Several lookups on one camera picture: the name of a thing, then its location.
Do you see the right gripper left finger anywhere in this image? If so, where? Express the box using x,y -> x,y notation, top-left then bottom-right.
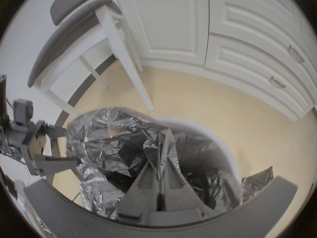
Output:
116,161 -> 160,220

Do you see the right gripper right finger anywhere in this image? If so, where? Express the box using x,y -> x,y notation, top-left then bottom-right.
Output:
161,159 -> 208,218

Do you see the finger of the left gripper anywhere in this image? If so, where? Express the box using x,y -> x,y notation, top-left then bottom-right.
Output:
46,124 -> 69,139
33,155 -> 81,177

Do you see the black plastic bag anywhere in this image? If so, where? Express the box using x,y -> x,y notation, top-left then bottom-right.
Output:
66,107 -> 244,219

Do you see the white trash bin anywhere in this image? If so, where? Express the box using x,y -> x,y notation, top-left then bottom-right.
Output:
152,116 -> 242,185

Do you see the crumpled black plastic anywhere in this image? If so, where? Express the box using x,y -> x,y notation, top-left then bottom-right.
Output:
241,166 -> 274,203

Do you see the white wardrobe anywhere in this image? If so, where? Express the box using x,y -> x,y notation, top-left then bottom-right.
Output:
113,0 -> 317,122

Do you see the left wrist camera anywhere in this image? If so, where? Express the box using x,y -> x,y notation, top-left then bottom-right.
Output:
13,99 -> 34,131

